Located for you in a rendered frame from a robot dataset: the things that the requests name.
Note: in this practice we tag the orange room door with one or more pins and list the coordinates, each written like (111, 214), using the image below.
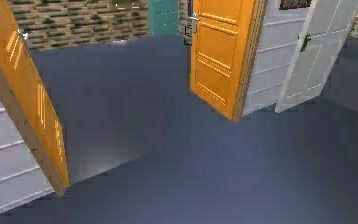
(217, 56)
(27, 100)

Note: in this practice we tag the teal room door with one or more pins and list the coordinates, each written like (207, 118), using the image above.
(163, 16)

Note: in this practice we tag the white room door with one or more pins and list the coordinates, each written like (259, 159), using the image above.
(315, 53)

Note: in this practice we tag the dark framed picture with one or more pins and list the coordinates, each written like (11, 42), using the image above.
(293, 3)

